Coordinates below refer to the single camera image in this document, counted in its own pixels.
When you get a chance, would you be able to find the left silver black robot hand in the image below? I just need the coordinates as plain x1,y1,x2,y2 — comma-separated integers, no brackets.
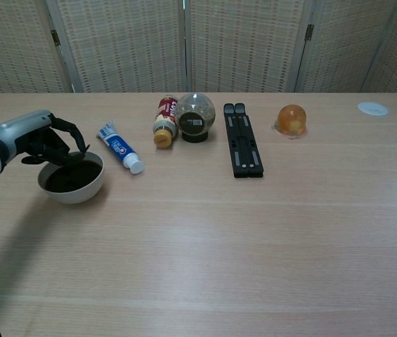
0,109,91,168

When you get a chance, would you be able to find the white bowl with dark liquid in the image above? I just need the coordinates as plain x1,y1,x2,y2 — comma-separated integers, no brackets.
37,151,105,205

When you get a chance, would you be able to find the blue white toothpaste tube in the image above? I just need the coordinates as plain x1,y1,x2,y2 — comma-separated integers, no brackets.
96,119,146,175

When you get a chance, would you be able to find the red Costa coffee bottle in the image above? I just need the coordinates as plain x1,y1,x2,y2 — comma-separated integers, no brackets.
152,97,179,149

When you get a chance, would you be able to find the glass snow globe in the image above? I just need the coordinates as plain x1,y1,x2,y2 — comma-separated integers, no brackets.
175,92,216,143

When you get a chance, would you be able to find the black folding laptop stand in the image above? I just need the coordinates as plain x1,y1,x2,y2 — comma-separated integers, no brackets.
223,103,265,179

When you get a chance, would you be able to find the orange jelly cup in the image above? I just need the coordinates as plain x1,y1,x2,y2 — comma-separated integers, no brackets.
271,104,308,140

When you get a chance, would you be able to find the white round table grommet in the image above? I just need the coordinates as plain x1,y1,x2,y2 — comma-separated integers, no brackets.
357,101,389,117

